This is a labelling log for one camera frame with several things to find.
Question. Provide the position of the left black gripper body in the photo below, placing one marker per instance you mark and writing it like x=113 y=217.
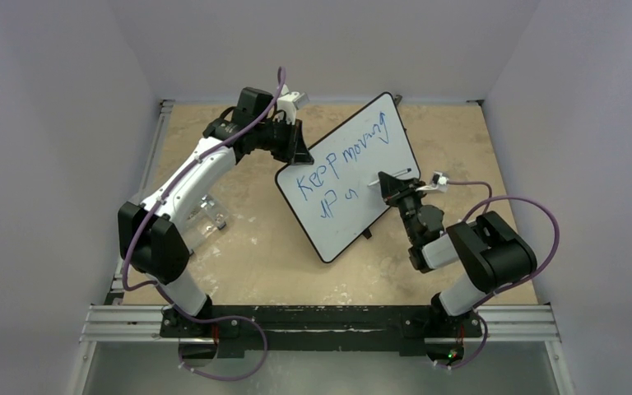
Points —
x=278 y=138

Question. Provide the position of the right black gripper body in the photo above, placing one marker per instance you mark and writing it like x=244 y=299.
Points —
x=401 y=193

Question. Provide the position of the white whiteboard black frame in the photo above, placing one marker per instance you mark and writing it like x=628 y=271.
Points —
x=337 y=198

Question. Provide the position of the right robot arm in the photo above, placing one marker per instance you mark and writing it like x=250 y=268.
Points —
x=491 y=252

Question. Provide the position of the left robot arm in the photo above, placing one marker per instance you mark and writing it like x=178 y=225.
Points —
x=224 y=143

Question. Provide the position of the clear plastic bag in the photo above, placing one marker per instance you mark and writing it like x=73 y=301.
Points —
x=201 y=215

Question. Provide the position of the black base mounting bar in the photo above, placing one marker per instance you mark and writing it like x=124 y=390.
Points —
x=409 y=330

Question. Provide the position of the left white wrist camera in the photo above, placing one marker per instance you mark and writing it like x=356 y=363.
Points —
x=290 y=103

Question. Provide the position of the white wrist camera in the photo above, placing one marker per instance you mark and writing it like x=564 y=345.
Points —
x=290 y=103
x=438 y=184

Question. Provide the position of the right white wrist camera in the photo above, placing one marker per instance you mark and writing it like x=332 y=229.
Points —
x=438 y=184

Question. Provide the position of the aluminium frame rail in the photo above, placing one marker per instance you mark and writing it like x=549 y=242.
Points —
x=131 y=216

